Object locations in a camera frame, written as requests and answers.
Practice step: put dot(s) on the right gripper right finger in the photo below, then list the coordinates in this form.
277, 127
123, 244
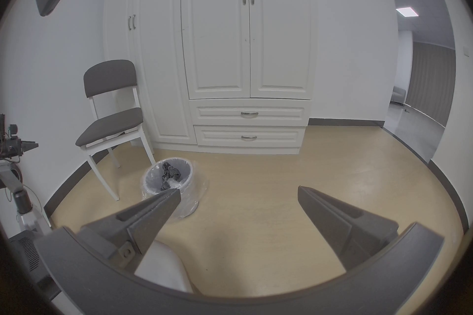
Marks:
343, 232

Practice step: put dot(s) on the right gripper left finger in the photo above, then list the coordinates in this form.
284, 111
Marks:
140, 228

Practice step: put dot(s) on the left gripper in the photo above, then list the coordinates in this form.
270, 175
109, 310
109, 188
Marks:
11, 148

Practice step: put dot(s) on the black plastic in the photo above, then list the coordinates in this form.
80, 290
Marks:
170, 175

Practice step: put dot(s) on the clear plastic bag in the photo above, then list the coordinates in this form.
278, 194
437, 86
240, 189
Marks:
197, 191

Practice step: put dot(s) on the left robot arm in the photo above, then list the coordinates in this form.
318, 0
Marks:
18, 191

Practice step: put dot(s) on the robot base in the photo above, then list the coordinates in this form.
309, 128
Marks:
162, 263

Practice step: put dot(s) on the white trash bin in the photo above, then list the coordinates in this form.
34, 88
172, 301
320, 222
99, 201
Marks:
186, 204

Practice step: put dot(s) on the white chair grey cushions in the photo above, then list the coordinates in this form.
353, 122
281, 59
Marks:
109, 77

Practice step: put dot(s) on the grey curtain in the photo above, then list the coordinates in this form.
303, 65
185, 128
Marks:
430, 83

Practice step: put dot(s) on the white wardrobe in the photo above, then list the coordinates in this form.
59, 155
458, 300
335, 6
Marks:
221, 47

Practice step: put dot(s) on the ceiling light panel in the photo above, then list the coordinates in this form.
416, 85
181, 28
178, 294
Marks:
407, 12

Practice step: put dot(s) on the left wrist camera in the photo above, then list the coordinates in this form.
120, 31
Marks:
13, 129

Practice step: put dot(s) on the white wall switch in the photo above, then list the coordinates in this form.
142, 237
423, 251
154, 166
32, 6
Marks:
466, 52

